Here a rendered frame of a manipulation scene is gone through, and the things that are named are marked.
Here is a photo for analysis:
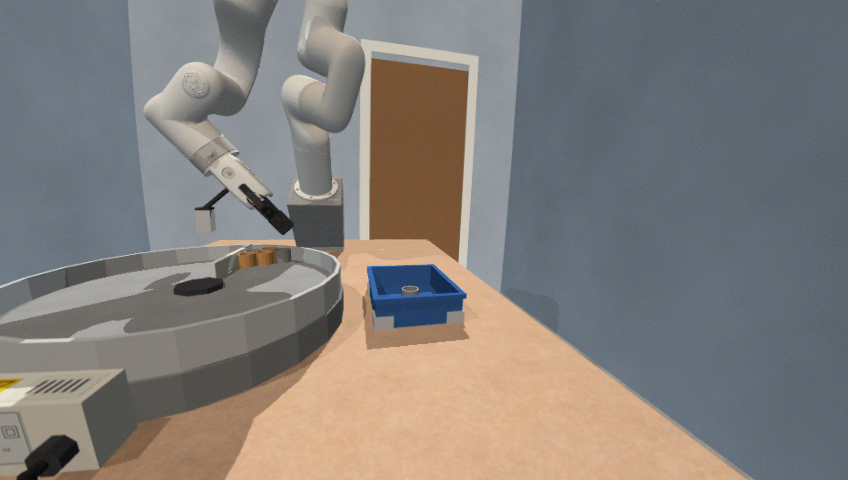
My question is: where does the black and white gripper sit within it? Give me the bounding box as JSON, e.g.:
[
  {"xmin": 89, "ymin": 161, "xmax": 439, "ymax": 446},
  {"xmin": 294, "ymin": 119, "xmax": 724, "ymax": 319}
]
[{"xmin": 203, "ymin": 150, "xmax": 294, "ymax": 235}]

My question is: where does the blue crate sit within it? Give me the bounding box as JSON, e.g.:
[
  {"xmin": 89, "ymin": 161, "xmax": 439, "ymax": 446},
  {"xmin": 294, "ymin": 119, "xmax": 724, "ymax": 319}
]
[{"xmin": 367, "ymin": 264, "xmax": 467, "ymax": 331}]

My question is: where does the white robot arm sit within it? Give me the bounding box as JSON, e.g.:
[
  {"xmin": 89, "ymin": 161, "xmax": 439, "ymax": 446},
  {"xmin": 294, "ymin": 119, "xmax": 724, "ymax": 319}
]
[{"xmin": 144, "ymin": 0, "xmax": 365, "ymax": 233}]

